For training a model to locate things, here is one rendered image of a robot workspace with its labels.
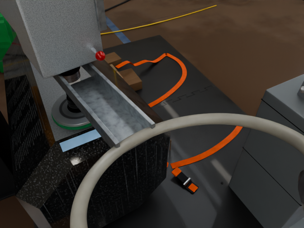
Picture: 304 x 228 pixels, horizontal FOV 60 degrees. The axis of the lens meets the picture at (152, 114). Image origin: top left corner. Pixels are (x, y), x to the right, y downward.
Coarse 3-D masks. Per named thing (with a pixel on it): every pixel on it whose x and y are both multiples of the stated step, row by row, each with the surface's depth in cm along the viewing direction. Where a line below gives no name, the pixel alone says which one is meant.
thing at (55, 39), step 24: (24, 0) 66; (48, 0) 70; (72, 0) 74; (24, 24) 70; (48, 24) 73; (72, 24) 78; (96, 24) 82; (24, 48) 87; (48, 48) 77; (72, 48) 82; (96, 48) 88; (48, 72) 82
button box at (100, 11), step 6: (96, 0) 77; (102, 0) 78; (96, 6) 78; (102, 6) 79; (96, 12) 79; (102, 12) 80; (96, 18) 81; (102, 18) 81; (102, 24) 83; (102, 30) 84
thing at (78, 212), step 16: (144, 128) 71; (160, 128) 70; (176, 128) 72; (256, 128) 62; (272, 128) 58; (288, 128) 56; (128, 144) 67; (112, 160) 64; (96, 176) 58; (80, 192) 53; (80, 208) 49; (80, 224) 46
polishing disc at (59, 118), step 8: (64, 96) 114; (56, 104) 111; (64, 104) 111; (56, 112) 108; (64, 112) 108; (56, 120) 105; (64, 120) 104; (72, 120) 104; (80, 120) 104; (88, 120) 104
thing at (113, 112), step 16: (64, 80) 84; (96, 80) 91; (80, 96) 85; (96, 96) 85; (112, 96) 85; (96, 112) 79; (112, 112) 79; (128, 112) 79; (96, 128) 73; (112, 128) 74; (128, 128) 74; (112, 144) 67
